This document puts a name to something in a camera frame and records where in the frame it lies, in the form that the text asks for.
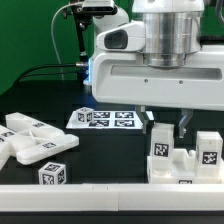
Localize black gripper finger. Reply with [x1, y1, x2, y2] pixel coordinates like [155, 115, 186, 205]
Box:
[178, 109, 193, 138]
[135, 105, 154, 134]

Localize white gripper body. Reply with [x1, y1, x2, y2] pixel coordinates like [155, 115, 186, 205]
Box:
[92, 45, 224, 111]

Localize white chair seat block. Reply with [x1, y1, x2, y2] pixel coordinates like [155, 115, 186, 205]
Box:
[147, 149, 224, 184]

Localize white chair back frame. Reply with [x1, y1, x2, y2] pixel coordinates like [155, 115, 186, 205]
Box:
[0, 112, 79, 170]

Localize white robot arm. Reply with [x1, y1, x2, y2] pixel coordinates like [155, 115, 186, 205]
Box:
[83, 0, 224, 135]

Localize white base tag sheet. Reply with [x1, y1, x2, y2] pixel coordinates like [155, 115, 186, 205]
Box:
[66, 111, 143, 129]

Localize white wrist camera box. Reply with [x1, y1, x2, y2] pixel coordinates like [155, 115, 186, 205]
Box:
[96, 21, 146, 52]

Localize grey cable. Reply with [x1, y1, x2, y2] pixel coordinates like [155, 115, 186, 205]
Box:
[50, 1, 84, 81]

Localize overhead camera on stand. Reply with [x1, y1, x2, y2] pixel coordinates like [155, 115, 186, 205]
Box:
[70, 0, 117, 15]

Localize black camera stand pole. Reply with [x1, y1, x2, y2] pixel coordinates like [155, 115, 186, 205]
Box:
[70, 0, 91, 84]

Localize white front fence rail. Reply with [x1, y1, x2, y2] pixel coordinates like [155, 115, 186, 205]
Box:
[0, 184, 224, 212]

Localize black cables on table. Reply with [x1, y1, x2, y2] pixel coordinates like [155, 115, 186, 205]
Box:
[14, 61, 89, 84]

